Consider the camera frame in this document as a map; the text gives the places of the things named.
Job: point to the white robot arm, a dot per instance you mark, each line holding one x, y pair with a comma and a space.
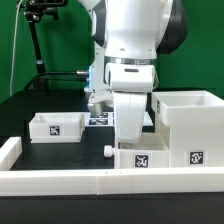
128, 36

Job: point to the white drawer box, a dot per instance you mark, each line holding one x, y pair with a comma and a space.
57, 127
150, 152

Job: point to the white front drawer box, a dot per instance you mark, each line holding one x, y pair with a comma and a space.
150, 152

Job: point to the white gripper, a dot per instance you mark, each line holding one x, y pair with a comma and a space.
129, 109

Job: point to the white U-shaped fence wall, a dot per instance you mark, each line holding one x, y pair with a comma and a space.
103, 181

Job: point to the white fiducial marker plate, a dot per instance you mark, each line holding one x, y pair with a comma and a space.
106, 119

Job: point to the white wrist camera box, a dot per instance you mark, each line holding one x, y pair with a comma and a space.
130, 78

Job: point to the white rear drawer box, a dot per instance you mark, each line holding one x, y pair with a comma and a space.
57, 127

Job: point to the white drawer cabinet frame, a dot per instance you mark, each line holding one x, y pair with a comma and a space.
191, 123

